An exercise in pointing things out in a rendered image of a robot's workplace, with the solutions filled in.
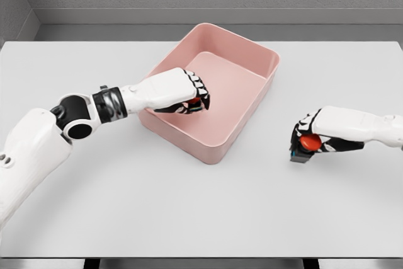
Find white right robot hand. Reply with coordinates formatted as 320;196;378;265
290;106;366;154

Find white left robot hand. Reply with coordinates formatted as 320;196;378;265
146;67;211;115

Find pink plastic basket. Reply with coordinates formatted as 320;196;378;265
137;23;280;166

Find red button industrial switch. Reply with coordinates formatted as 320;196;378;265
184;97;205;114
290;134;323;166

